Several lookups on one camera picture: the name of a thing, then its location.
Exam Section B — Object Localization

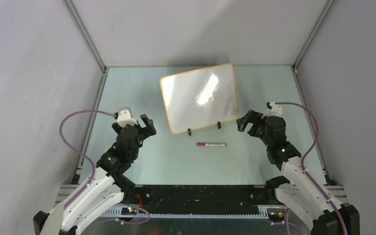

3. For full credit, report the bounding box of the white marker pen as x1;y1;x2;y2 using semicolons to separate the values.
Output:
205;142;227;147

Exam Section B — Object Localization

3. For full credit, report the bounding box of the grey slotted cable duct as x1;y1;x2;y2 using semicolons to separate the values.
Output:
100;207;270;219

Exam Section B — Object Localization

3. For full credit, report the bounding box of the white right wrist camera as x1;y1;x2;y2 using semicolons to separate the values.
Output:
262;101;282;119

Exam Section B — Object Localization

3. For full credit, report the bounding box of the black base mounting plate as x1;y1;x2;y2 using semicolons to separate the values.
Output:
123;185;285;216

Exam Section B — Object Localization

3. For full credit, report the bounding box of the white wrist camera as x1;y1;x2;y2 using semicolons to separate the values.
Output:
262;101;282;119
114;107;137;128

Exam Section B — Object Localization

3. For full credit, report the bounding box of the yellow framed whiteboard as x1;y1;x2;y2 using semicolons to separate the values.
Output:
160;64;239;134

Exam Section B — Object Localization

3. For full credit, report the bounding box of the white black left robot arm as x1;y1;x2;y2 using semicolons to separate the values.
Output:
33;108;156;235

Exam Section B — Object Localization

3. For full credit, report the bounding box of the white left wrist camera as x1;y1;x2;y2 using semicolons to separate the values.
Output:
114;107;137;128

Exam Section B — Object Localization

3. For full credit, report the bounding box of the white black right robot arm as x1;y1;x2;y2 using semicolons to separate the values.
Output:
235;110;360;235

